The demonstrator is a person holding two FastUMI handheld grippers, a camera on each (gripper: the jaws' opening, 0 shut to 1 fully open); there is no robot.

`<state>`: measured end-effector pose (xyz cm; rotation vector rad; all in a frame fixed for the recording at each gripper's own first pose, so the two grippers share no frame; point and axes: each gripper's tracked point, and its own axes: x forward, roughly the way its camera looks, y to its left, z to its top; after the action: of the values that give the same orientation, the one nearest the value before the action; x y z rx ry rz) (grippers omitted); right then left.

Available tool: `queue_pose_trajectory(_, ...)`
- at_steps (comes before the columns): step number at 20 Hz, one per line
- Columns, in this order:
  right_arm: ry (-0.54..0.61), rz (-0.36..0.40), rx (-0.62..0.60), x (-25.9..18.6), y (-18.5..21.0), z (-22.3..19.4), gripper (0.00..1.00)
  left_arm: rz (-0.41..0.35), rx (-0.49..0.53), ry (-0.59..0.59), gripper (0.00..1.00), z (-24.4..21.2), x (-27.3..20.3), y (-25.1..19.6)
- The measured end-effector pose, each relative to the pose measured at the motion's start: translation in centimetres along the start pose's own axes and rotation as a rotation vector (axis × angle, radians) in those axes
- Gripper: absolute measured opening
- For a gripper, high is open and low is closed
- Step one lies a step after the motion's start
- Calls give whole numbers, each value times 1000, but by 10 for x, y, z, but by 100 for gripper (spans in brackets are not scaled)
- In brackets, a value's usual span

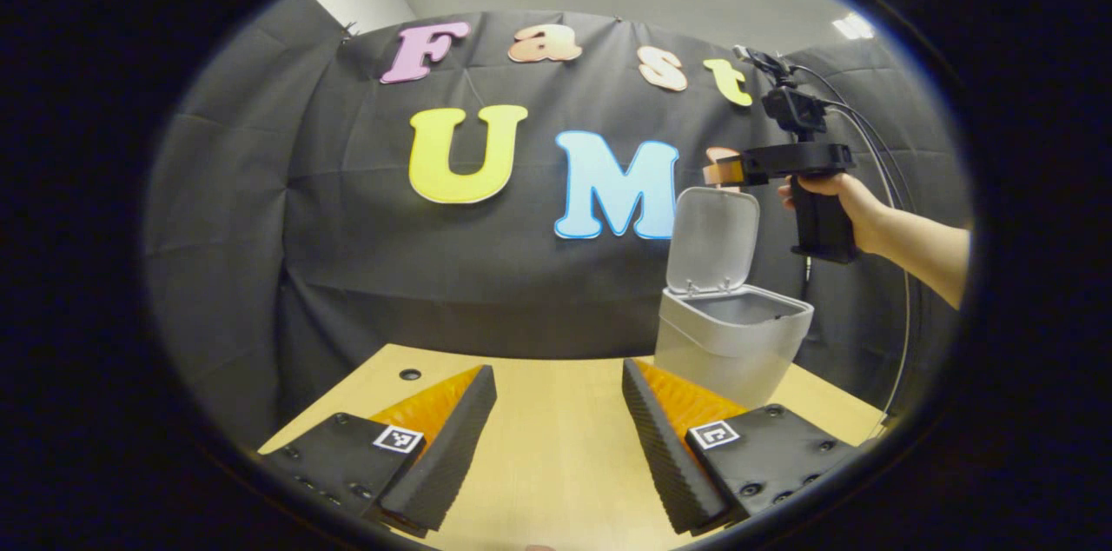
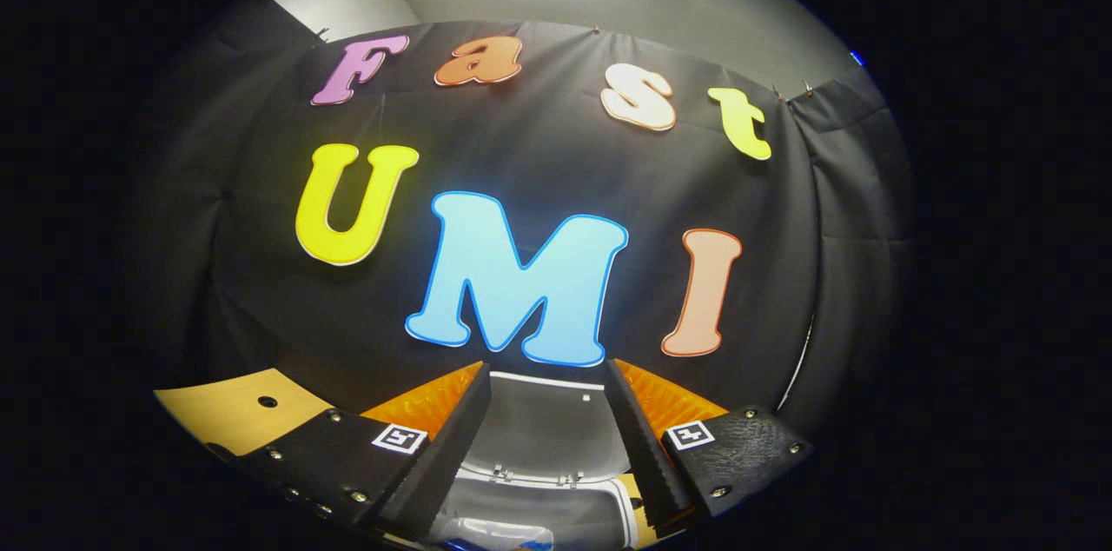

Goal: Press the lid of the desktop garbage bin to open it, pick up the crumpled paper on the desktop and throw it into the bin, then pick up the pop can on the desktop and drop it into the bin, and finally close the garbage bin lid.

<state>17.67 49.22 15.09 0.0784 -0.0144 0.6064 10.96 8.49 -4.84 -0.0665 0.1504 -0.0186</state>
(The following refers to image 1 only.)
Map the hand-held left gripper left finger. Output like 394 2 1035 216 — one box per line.
261 364 498 539

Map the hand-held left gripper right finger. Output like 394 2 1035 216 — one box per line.
621 358 870 534

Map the white desktop garbage bin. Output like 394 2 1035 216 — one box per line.
653 186 815 411

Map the wooden desktop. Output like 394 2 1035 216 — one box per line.
258 344 887 551

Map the small ceiling light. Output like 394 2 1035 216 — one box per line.
832 12 877 41

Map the black backdrop cloth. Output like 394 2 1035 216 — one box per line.
143 0 974 448

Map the black cable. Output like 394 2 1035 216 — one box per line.
786 63 923 435

